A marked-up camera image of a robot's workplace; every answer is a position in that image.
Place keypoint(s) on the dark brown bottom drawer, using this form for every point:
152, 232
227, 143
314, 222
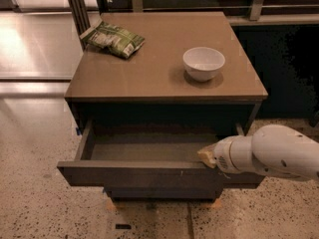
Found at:
163, 193

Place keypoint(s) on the white ceramic bowl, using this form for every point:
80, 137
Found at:
203, 63

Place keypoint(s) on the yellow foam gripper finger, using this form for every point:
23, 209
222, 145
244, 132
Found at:
206, 155

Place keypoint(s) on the brown drawer cabinet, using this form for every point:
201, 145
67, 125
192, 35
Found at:
153, 87

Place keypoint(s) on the blue tape piece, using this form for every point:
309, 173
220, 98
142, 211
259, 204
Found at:
78, 131

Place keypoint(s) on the green snack bag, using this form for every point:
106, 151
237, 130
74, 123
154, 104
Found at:
119, 41

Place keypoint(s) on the dark brown top drawer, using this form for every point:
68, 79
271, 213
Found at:
152, 157

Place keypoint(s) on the black floor tape mark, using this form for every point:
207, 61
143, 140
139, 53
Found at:
123, 226

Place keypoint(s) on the dark brown drawer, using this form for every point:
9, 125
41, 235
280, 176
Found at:
163, 193
152, 157

